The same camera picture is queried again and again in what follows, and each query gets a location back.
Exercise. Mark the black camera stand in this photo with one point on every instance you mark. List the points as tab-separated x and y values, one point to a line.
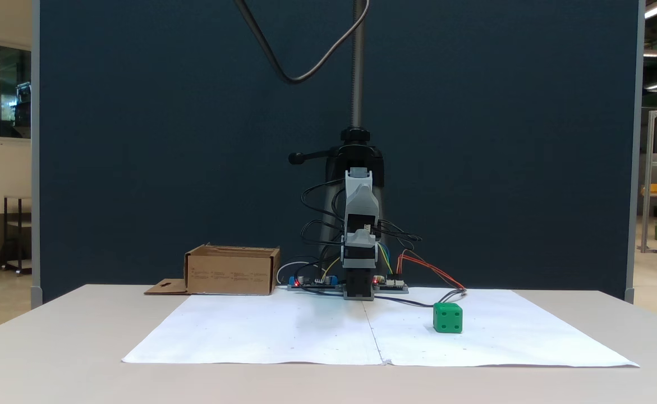
357	56

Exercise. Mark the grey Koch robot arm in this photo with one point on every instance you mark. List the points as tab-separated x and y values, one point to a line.
358	283

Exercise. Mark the blue circuit board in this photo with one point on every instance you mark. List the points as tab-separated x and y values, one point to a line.
328	280

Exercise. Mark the white paper sheet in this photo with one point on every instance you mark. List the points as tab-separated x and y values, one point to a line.
283	336

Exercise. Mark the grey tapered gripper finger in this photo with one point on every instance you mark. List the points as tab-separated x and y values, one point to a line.
363	202

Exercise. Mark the dark blue partition panel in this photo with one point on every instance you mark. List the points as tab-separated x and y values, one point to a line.
137	140

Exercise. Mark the brown cardboard box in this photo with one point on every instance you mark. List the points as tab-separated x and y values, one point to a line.
230	275

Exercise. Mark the black shelf cart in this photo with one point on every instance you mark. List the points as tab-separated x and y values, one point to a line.
19	235

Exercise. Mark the dark circuit board with connectors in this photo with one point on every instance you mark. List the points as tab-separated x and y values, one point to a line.
391	286

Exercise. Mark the wall window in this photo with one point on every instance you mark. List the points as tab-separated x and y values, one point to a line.
14	92

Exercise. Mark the green dice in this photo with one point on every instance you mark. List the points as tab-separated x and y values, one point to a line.
448	318

